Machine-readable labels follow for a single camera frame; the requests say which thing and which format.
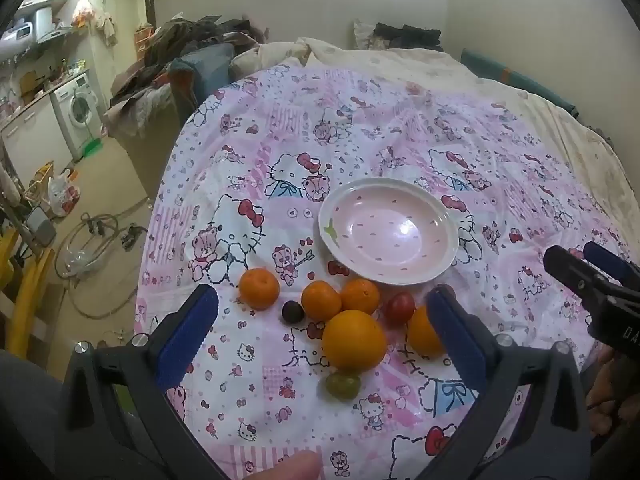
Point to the green plum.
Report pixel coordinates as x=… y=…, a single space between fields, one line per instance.
x=343 y=386

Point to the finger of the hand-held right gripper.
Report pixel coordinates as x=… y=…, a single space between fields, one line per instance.
x=580 y=275
x=610 y=262

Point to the pile of dark clothes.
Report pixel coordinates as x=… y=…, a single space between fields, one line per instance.
x=190 y=35

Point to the pink cartoon printed blanket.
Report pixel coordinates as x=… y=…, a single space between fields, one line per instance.
x=280 y=410

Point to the pink speckled plate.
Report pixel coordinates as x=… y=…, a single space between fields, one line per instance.
x=395 y=230

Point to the green dustpan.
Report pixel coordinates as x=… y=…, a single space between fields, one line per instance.
x=92 y=147

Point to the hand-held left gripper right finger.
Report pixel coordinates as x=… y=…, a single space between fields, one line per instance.
x=457 y=340

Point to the person's left hand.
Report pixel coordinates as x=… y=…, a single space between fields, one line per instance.
x=287 y=467

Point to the dark purple plum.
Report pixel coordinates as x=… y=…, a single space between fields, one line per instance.
x=292 y=311

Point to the dark folded clothes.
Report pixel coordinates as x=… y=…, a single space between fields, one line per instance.
x=405 y=35

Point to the teal mat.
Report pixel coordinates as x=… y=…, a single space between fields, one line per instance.
x=520 y=80

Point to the white plastic bag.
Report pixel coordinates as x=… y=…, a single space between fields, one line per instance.
x=64 y=195

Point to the yellow chair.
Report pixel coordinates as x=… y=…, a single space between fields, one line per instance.
x=30 y=290

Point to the large orange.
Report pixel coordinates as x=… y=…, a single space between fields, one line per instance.
x=354 y=341

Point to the red tomato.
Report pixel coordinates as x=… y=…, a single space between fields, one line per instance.
x=399 y=308

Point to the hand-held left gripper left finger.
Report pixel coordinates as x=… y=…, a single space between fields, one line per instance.
x=187 y=340

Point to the small mandarin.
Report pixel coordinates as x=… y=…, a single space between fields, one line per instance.
x=321 y=300
x=360 y=296
x=258 y=288

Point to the white patterned pillow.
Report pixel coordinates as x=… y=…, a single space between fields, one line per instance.
x=362 y=35

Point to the white washing machine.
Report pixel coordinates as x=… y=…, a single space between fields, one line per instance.
x=75 y=110

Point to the person's right hand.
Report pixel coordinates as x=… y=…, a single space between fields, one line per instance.
x=617 y=395

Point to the white kitchen cabinet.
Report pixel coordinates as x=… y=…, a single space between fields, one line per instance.
x=35 y=135

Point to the hanging orange bags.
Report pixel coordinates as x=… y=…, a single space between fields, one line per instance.
x=85 y=12

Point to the medium orange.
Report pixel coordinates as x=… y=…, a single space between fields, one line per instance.
x=422 y=332

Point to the blue cushion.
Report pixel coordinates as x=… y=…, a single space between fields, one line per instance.
x=207 y=65

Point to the person's grey clothing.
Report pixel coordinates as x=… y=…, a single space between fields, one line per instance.
x=25 y=420

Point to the orange storage rack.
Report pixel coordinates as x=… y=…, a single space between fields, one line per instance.
x=142 y=42

